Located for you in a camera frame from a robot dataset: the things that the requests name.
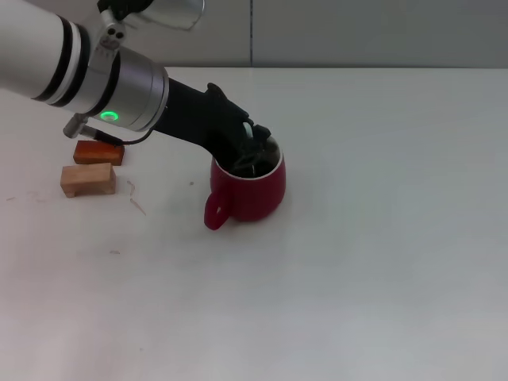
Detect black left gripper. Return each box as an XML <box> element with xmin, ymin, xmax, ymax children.
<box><xmin>152</xmin><ymin>77</ymin><xmax>275</xmax><ymax>176</ymax></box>

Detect red ceramic cup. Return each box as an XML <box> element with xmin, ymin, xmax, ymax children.
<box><xmin>203</xmin><ymin>137</ymin><xmax>287</xmax><ymax>230</ymax></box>

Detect reddish brown wooden block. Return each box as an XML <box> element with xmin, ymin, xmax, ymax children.
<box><xmin>73</xmin><ymin>140</ymin><xmax>127</xmax><ymax>167</ymax></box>

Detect light wooden block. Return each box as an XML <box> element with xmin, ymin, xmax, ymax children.
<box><xmin>60</xmin><ymin>162</ymin><xmax>117</xmax><ymax>198</ymax></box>

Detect black cable with connector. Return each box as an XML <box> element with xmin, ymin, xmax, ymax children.
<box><xmin>63</xmin><ymin>113</ymin><xmax>154</xmax><ymax>148</ymax></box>

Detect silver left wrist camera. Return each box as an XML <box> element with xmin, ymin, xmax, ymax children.
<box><xmin>97</xmin><ymin>0</ymin><xmax>206</xmax><ymax>31</ymax></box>

